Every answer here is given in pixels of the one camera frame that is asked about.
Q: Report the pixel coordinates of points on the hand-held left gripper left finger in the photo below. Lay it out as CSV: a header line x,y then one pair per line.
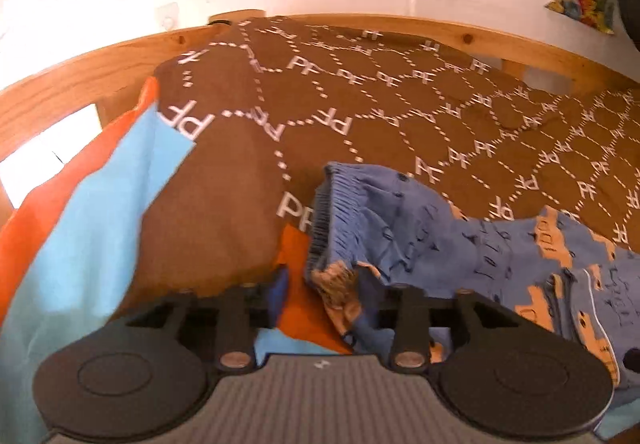
x,y
280,299

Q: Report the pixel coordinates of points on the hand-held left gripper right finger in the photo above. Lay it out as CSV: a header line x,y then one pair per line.
x,y
412,319

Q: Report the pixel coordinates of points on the blue pants with orange print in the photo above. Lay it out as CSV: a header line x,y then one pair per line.
x,y
450,244

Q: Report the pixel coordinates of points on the brown patterned blanket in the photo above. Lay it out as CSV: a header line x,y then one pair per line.
x,y
400,134

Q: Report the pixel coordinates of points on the orange and light blue bedsheet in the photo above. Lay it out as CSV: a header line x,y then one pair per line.
x,y
90,224

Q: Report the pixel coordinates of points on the white wall switch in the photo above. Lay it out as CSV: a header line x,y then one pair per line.
x,y
167,16

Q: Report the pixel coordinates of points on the wooden bed frame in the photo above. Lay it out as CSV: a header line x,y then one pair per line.
x,y
75,74

